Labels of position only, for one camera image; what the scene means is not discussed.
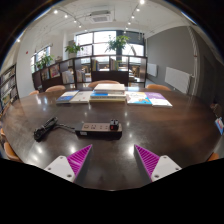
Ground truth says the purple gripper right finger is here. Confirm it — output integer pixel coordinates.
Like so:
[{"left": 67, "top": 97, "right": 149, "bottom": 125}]
[{"left": 134, "top": 145, "right": 181, "bottom": 182}]

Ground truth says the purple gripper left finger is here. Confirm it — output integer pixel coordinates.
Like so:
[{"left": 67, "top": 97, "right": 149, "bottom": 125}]
[{"left": 45, "top": 145, "right": 92, "bottom": 182}]

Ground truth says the black power strip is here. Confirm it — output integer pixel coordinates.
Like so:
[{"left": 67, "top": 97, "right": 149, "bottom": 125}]
[{"left": 75, "top": 123, "right": 122, "bottom": 139}]

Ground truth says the orange chair near left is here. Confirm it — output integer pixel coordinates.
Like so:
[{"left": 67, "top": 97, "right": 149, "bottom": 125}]
[{"left": 4, "top": 142, "right": 21, "bottom": 162}]

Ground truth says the orange chair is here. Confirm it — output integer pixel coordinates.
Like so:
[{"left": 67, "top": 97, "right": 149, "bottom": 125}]
[
  {"left": 4, "top": 142, "right": 21, "bottom": 162},
  {"left": 146, "top": 84, "right": 171, "bottom": 91},
  {"left": 45, "top": 85, "right": 65, "bottom": 92},
  {"left": 88, "top": 80, "right": 120, "bottom": 88}
]

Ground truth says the purple and white book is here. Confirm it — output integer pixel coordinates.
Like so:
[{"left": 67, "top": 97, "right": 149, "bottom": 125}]
[{"left": 146, "top": 92, "right": 172, "bottom": 107}]

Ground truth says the colourful picture book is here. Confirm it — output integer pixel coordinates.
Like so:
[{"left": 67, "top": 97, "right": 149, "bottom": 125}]
[{"left": 126, "top": 91, "right": 151, "bottom": 105}]

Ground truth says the blue book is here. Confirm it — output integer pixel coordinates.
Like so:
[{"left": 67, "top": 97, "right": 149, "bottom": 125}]
[{"left": 56, "top": 90, "right": 78, "bottom": 104}]

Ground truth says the orange chair back right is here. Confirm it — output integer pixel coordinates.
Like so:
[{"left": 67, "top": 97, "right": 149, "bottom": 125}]
[{"left": 146, "top": 84, "right": 171, "bottom": 91}]

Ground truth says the stack of books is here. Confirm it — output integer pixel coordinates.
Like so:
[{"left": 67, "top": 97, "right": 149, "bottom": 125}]
[{"left": 90, "top": 83, "right": 126, "bottom": 101}]

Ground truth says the orange chair back left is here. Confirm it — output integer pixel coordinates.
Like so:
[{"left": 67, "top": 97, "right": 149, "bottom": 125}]
[{"left": 45, "top": 85, "right": 65, "bottom": 92}]

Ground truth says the orange chair back centre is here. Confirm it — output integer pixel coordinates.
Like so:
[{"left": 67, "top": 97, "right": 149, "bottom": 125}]
[{"left": 88, "top": 80, "right": 120, "bottom": 88}]

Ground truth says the dark wooden bookshelf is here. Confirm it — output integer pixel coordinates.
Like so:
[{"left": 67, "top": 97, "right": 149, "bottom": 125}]
[{"left": 32, "top": 54, "right": 147, "bottom": 91}]

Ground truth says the potted plant left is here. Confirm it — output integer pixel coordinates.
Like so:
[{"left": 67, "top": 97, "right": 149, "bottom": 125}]
[{"left": 65, "top": 41, "right": 82, "bottom": 58}]

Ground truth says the potted plant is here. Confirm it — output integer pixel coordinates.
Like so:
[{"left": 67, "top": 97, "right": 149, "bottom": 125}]
[
  {"left": 65, "top": 41, "right": 82, "bottom": 58},
  {"left": 106, "top": 35, "right": 129, "bottom": 53}
]

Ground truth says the potted plant centre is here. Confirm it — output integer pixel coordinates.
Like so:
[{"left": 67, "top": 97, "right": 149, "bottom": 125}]
[{"left": 106, "top": 35, "right": 129, "bottom": 53}]

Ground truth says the ceiling air conditioner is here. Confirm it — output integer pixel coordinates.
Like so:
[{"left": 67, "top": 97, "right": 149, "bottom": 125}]
[{"left": 89, "top": 10, "right": 112, "bottom": 23}]

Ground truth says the black coiled power cable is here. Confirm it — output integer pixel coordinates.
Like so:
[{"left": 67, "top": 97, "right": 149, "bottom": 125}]
[{"left": 33, "top": 116, "right": 76, "bottom": 142}]

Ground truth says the white wall radiator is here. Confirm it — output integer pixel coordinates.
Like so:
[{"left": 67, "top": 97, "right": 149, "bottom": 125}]
[{"left": 165, "top": 67, "right": 190, "bottom": 94}]

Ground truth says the left wall bookshelf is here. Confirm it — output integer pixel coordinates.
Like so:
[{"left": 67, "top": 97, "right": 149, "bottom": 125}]
[{"left": 0, "top": 64, "right": 19, "bottom": 113}]

